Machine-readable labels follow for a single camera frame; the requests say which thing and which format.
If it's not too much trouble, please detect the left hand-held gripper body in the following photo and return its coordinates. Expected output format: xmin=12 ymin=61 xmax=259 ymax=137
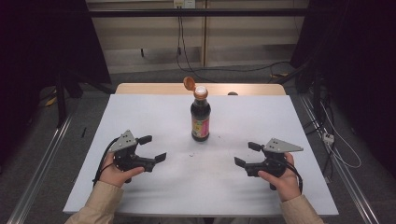
xmin=108 ymin=129 xmax=157 ymax=174

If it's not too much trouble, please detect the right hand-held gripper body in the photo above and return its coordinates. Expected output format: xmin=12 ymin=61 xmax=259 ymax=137
xmin=244 ymin=137 xmax=304 ymax=191

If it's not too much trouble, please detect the dark sauce bottle orange cap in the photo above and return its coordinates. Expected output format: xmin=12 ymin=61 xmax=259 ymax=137
xmin=182 ymin=76 xmax=212 ymax=143

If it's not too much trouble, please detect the person's left hand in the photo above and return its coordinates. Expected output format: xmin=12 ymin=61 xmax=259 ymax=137
xmin=98 ymin=151 xmax=146 ymax=189

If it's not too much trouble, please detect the person's right hand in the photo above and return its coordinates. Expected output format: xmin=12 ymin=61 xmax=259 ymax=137
xmin=257 ymin=151 xmax=303 ymax=203

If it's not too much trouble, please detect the white board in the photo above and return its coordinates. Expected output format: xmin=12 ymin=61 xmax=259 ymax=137
xmin=63 ymin=93 xmax=340 ymax=217

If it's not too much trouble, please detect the wooden table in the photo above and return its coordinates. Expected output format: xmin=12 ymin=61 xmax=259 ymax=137
xmin=115 ymin=82 xmax=287 ymax=96

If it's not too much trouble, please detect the white power strip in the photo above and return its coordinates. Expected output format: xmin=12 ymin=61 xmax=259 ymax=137
xmin=322 ymin=132 xmax=335 ymax=146

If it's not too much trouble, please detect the black metal stand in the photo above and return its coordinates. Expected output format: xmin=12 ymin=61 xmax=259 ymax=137
xmin=53 ymin=69 xmax=85 ymax=129

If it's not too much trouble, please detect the black curtain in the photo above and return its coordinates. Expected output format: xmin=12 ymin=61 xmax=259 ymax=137
xmin=0 ymin=0 xmax=112 ymax=162
xmin=290 ymin=0 xmax=396 ymax=178

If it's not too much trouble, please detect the black horizontal bar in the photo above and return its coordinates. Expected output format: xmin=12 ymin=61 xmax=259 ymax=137
xmin=88 ymin=7 xmax=310 ymax=19

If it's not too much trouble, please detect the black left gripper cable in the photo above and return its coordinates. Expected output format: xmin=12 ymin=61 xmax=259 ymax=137
xmin=92 ymin=136 xmax=121 ymax=189

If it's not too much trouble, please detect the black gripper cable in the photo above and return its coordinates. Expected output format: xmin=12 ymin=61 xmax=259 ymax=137
xmin=92 ymin=136 xmax=121 ymax=189
xmin=274 ymin=158 xmax=304 ymax=196

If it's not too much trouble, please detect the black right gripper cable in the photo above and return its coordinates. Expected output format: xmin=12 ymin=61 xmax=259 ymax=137
xmin=274 ymin=158 xmax=304 ymax=196

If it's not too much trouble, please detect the metal floor rail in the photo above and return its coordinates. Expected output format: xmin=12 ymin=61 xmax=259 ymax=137
xmin=6 ymin=114 xmax=75 ymax=224
xmin=298 ymin=92 xmax=381 ymax=224

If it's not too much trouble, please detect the white cable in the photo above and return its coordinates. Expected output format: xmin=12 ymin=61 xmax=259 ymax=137
xmin=319 ymin=102 xmax=362 ymax=170

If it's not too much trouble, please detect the black floor cable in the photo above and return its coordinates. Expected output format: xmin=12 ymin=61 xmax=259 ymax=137
xmin=214 ymin=61 xmax=293 ymax=75

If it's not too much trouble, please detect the black hanging cable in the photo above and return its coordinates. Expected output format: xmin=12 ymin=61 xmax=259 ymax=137
xmin=175 ymin=16 xmax=219 ymax=84

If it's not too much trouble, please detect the white wall socket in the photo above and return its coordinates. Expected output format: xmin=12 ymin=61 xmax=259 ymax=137
xmin=173 ymin=0 xmax=197 ymax=9

